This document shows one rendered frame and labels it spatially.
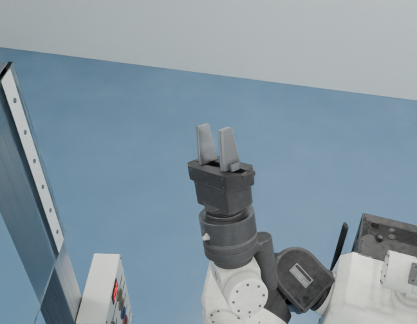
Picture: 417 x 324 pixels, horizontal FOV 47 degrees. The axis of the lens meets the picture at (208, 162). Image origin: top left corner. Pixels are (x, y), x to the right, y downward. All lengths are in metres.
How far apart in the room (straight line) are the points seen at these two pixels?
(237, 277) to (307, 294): 0.24
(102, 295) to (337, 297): 0.47
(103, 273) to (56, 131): 2.45
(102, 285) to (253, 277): 0.40
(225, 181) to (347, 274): 0.40
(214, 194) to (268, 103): 2.90
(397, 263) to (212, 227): 0.34
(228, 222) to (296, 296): 0.29
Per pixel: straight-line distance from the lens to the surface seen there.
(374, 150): 3.30
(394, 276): 0.88
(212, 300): 0.85
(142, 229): 2.66
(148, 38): 3.92
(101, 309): 1.02
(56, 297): 0.95
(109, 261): 1.08
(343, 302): 0.95
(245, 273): 0.76
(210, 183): 0.70
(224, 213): 0.71
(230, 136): 0.68
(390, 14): 3.56
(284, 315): 0.97
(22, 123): 0.70
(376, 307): 0.96
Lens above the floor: 2.01
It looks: 41 degrees down
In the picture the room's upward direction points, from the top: straight up
